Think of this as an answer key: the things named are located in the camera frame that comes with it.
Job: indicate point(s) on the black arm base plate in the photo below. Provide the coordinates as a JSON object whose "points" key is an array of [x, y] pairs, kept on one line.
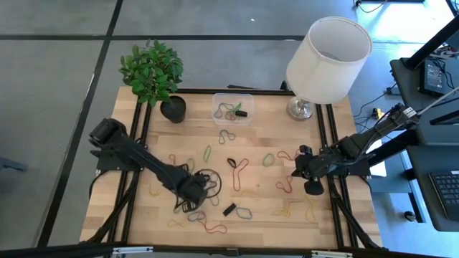
{"points": [[358, 170], [107, 163]]}

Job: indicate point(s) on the silver metal bracket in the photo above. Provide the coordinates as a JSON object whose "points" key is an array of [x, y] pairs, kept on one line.
{"points": [[331, 254], [132, 249]]}

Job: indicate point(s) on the black overhead beam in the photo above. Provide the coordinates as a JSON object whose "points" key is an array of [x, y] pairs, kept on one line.
{"points": [[430, 44]]}

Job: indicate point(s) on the green rubber band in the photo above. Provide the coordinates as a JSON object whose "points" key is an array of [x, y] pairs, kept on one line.
{"points": [[176, 210], [236, 106], [264, 161], [205, 156], [192, 165]]}

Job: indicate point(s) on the long yellow rubber band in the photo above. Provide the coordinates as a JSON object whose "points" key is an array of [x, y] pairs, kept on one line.
{"points": [[311, 211]]}

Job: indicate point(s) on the thin black rubber band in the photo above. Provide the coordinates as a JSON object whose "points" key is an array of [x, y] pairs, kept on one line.
{"points": [[229, 161]]}

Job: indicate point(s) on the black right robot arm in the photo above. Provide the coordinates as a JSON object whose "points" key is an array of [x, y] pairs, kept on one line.
{"points": [[358, 141]]}

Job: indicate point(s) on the black diagonal frame brace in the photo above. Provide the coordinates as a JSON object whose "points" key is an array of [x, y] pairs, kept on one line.
{"points": [[105, 225], [359, 229]]}

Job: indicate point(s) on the blue floor object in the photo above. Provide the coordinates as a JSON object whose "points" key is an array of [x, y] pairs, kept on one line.
{"points": [[12, 165]]}

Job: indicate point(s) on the black keyboard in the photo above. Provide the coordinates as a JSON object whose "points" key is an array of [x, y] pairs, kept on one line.
{"points": [[446, 193]]}

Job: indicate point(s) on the black aluminium frame rail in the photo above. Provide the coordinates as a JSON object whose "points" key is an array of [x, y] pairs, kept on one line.
{"points": [[321, 125], [332, 125], [147, 114], [201, 91], [71, 251], [136, 114]]}

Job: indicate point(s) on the long teal rubber band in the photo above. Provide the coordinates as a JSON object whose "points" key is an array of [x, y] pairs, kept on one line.
{"points": [[215, 201]]}

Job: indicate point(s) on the blue rubber band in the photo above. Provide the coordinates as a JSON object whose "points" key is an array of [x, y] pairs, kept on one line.
{"points": [[189, 216], [237, 212]]}

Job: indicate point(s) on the long red rubber band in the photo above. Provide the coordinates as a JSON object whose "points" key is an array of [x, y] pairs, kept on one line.
{"points": [[234, 179], [225, 229]]}

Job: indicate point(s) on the green plant in black pot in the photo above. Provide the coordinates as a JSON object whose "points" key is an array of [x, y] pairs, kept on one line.
{"points": [[152, 71]]}

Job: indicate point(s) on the white shade silver table lamp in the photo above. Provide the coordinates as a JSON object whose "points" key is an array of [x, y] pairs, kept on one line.
{"points": [[322, 71]]}

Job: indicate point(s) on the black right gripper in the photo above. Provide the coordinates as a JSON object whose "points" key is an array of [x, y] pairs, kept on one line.
{"points": [[313, 166]]}

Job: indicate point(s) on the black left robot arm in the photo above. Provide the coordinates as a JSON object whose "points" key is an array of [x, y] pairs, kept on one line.
{"points": [[143, 159]]}

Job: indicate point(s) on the black caster wheel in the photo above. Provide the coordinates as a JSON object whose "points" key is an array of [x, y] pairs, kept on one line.
{"points": [[409, 216]]}

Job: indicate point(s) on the black electronics box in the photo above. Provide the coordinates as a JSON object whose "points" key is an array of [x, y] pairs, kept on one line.
{"points": [[432, 79]]}

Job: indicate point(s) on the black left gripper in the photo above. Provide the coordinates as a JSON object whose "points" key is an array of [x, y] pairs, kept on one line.
{"points": [[191, 191]]}

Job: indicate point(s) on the white rod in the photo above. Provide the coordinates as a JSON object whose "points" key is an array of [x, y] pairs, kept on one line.
{"points": [[437, 102]]}

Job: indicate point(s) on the clear plastic bin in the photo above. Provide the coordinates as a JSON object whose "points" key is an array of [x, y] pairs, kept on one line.
{"points": [[233, 98]]}

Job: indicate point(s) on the black side desk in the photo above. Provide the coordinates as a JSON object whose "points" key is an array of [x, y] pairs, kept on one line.
{"points": [[419, 186], [405, 82]]}

